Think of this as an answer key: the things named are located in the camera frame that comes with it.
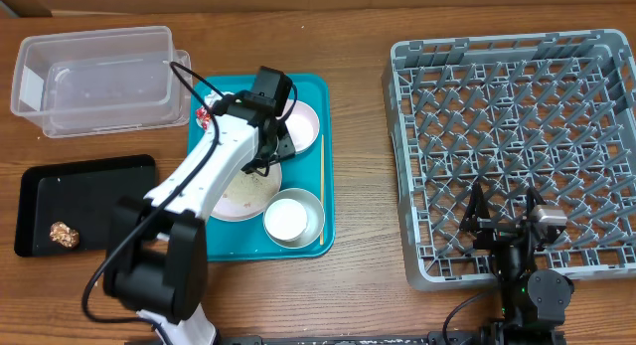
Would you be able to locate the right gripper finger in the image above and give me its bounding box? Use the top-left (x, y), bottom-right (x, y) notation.
top-left (525, 187), bottom-right (545, 221)
top-left (459, 182), bottom-right (491, 232)

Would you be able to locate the large white plate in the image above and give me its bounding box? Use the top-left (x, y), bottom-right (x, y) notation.
top-left (211, 164), bottom-right (282, 222)

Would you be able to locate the white napkin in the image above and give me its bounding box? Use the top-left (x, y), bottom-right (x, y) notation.
top-left (201, 91), bottom-right (236, 115)

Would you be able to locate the red snack wrapper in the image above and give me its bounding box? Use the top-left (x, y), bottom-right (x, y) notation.
top-left (195, 106), bottom-right (211, 130)

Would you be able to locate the brown food scrap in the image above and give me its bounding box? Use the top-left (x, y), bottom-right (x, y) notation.
top-left (49, 222), bottom-right (80, 249)

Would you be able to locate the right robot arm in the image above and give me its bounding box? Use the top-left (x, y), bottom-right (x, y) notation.
top-left (457, 183), bottom-right (574, 344)

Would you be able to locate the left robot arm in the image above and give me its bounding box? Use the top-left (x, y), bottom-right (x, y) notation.
top-left (93, 87), bottom-right (297, 344)

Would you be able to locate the grey dishwasher rack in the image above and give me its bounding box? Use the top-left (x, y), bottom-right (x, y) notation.
top-left (382, 29), bottom-right (635, 291)

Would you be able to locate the small white bowl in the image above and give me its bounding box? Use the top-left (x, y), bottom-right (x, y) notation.
top-left (285, 101), bottom-right (320, 153)

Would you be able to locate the teal serving tray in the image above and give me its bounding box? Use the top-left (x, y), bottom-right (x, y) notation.
top-left (207, 74), bottom-right (335, 261)

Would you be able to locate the wooden chopstick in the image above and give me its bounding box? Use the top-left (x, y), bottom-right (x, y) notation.
top-left (319, 134), bottom-right (325, 246)

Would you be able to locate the metal bowl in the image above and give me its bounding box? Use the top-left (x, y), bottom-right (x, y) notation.
top-left (263, 188), bottom-right (326, 250)

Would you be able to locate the white cup in bowl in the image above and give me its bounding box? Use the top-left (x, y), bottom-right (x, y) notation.
top-left (264, 199), bottom-right (307, 242)

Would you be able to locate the clear plastic bin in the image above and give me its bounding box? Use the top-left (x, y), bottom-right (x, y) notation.
top-left (10, 26), bottom-right (190, 138)

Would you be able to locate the black plastic tray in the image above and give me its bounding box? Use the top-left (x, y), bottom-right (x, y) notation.
top-left (14, 154), bottom-right (156, 258)

